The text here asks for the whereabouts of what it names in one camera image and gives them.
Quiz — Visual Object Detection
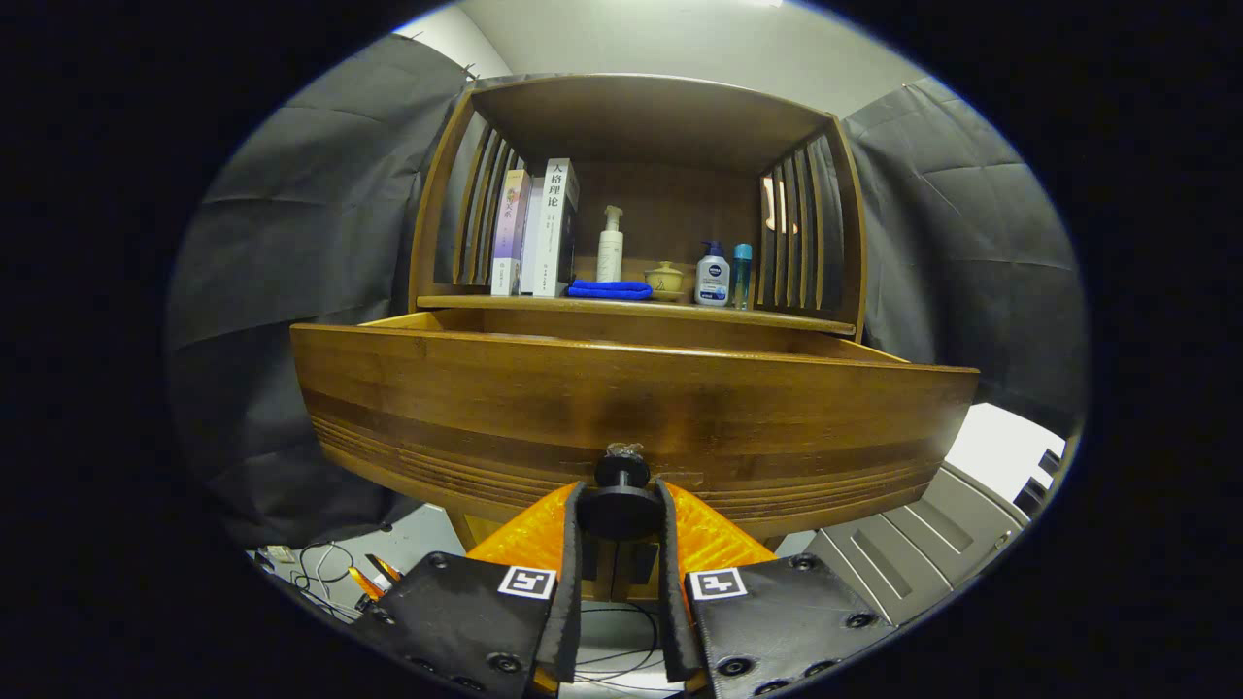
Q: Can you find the thick white book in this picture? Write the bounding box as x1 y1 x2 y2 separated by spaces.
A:
520 157 582 298

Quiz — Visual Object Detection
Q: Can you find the black drawer knob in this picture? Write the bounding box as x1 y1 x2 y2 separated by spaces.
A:
577 444 667 543

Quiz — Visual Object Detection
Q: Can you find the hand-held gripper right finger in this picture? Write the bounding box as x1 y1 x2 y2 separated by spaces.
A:
653 479 899 698

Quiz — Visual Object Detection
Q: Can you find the wooden drawer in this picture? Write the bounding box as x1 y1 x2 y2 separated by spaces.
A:
289 309 982 540

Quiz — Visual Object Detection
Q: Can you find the blue folded cloth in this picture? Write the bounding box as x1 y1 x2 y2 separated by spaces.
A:
567 280 654 301

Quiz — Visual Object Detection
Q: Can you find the yellow lidded teacup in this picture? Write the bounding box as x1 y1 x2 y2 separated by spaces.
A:
645 260 686 303

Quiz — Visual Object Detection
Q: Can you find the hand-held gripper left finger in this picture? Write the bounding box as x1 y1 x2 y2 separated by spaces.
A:
350 481 588 698

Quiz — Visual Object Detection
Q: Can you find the wooden countertop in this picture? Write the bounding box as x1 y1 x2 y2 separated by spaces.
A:
418 294 857 337

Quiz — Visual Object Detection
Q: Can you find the purple book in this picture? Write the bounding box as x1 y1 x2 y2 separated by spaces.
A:
490 169 533 296

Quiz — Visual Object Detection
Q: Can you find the brown wooden cabinet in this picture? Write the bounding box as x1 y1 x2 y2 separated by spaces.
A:
289 73 982 603

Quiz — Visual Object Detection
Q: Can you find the white bottle blue pump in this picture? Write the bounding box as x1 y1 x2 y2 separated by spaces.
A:
694 240 731 308

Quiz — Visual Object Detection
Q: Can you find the wooden cabinet door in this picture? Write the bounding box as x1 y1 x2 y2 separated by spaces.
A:
620 529 789 603
452 505 622 603

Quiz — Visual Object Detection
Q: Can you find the white table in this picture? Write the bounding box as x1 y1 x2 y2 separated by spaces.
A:
942 403 1067 506

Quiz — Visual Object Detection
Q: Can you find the black floor cable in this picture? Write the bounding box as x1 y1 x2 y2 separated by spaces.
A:
573 604 681 692

